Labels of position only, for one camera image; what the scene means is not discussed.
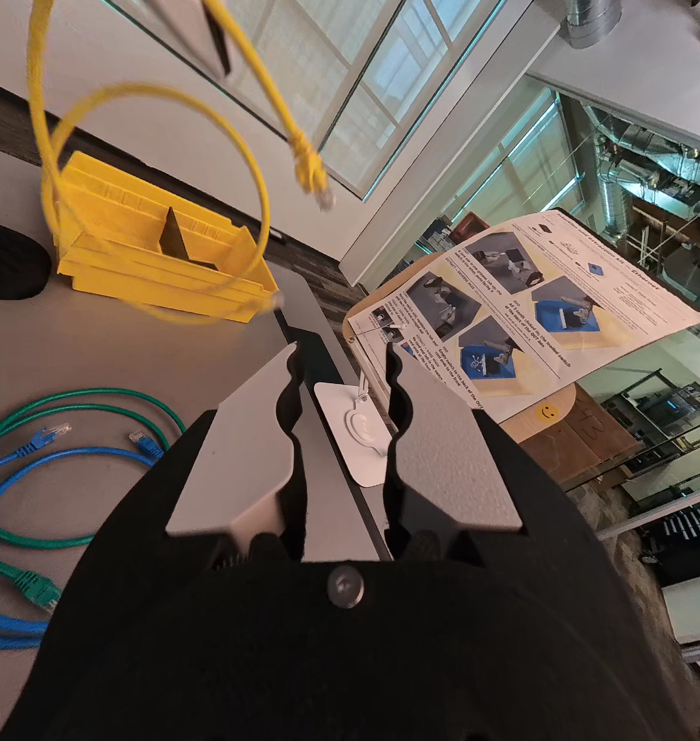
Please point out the black equipment shelf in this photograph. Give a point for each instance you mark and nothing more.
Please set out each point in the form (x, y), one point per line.
(674, 463)

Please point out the silver ventilation duct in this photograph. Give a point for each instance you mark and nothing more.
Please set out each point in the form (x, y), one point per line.
(633, 144)

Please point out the white stand base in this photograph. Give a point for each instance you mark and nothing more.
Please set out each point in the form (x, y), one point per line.
(355, 440)

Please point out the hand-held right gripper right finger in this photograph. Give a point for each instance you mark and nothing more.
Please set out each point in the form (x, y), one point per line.
(448, 463)

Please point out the printed instruction sheet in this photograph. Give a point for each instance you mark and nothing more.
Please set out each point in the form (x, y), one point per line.
(558, 301)

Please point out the yellow smiley sticker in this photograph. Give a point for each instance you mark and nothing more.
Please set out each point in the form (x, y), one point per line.
(549, 412)

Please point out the yellow plastic bin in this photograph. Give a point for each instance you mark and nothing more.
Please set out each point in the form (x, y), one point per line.
(130, 231)

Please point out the large cardboard box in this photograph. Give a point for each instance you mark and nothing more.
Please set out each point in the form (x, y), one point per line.
(581, 446)

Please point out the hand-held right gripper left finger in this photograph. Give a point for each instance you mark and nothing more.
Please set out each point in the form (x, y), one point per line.
(240, 463)

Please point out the black round textured pad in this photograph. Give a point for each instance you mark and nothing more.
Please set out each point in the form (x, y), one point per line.
(8, 260)

